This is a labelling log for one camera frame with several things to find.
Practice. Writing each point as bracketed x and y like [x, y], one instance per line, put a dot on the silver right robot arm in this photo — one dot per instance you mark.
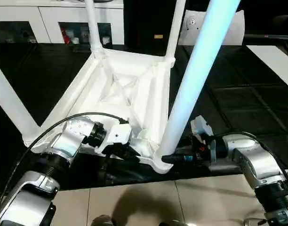
[257, 162]

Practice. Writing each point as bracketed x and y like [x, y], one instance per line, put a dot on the black padded work mat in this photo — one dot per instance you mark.
[240, 106]

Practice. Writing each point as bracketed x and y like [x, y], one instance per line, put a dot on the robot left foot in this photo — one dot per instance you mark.
[101, 220]

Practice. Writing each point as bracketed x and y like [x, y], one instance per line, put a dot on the small white jar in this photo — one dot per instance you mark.
[106, 40]
[75, 40]

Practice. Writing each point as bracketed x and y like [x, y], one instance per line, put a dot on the white flat board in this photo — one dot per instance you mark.
[273, 61]

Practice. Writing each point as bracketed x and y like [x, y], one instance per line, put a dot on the white jar with blue print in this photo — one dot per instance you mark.
[84, 35]

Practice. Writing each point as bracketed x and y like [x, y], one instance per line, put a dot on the small gold label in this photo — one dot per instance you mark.
[158, 36]

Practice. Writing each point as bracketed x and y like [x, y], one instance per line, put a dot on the red bottle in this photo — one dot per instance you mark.
[63, 35]

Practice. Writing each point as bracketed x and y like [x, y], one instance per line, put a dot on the white cabinet with glass doors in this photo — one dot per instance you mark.
[47, 14]

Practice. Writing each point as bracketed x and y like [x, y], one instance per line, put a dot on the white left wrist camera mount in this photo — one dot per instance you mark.
[118, 135]

